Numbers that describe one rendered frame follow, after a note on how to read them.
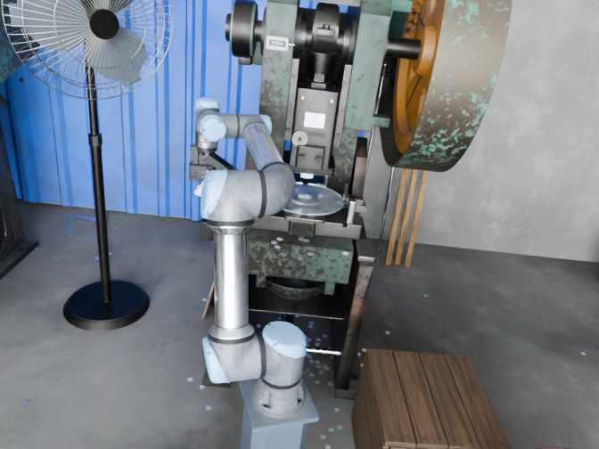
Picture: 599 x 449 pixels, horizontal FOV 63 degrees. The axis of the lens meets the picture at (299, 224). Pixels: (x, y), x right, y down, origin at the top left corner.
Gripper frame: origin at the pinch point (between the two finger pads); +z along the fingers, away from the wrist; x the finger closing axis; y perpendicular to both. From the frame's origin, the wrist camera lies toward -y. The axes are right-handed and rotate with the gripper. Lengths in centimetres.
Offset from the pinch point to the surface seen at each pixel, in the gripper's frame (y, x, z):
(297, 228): -31.3, -5.0, 9.6
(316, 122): -34.0, -14.3, -28.2
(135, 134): 69, -135, 23
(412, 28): -68, -51, -60
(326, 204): -41.0, -6.7, -0.5
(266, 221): -19.5, -8.0, 9.5
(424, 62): -68, -16, -52
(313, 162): -34.4, -11.5, -14.3
